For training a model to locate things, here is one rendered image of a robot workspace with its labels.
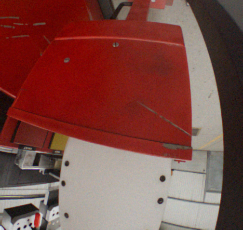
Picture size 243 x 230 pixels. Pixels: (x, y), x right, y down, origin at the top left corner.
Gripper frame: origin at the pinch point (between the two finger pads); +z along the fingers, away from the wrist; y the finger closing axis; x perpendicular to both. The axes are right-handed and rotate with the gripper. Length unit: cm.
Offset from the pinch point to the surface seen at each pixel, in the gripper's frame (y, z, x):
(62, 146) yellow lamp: -10.0, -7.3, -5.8
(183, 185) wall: 309, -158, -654
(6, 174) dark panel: -87, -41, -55
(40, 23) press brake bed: -24.3, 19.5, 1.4
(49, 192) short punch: -36, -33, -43
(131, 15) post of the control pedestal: -1.4, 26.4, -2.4
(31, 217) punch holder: -35, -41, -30
